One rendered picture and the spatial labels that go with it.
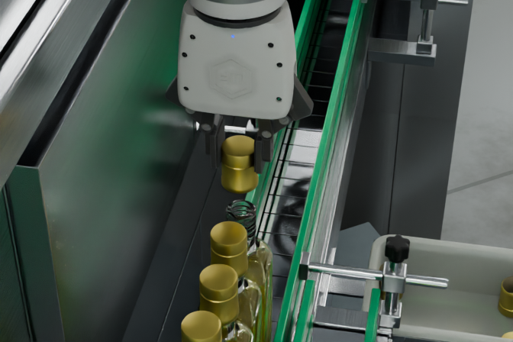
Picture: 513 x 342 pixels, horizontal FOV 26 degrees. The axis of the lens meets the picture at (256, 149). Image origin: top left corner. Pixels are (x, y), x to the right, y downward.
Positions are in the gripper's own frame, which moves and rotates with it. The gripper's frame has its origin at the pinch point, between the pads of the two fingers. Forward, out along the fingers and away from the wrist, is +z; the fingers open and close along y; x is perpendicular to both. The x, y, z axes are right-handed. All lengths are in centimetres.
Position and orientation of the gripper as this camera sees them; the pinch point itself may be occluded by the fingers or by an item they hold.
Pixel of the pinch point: (239, 145)
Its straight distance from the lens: 103.2
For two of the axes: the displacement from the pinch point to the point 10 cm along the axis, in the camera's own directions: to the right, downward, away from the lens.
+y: 9.8, 1.2, -1.6
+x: 2.0, -6.0, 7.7
